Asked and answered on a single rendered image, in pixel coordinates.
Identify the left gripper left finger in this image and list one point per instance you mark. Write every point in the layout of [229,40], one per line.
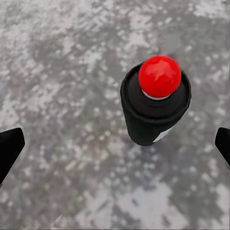
[11,144]

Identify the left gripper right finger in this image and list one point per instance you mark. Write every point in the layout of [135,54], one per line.
[222,142]

